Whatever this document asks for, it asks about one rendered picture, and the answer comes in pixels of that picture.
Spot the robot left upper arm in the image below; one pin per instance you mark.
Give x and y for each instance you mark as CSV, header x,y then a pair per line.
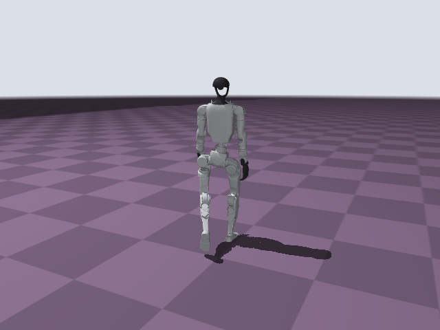
x,y
201,120

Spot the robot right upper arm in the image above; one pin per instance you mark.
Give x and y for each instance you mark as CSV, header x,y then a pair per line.
x,y
240,121

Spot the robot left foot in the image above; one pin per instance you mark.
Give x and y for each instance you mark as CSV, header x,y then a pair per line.
x,y
205,240

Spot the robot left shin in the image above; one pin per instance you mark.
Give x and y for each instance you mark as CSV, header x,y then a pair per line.
x,y
204,213

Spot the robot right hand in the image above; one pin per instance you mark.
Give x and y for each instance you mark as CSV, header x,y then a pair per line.
x,y
245,169

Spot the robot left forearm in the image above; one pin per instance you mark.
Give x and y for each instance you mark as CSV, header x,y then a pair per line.
x,y
200,144

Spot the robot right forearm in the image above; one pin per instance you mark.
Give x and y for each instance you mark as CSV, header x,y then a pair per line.
x,y
242,148

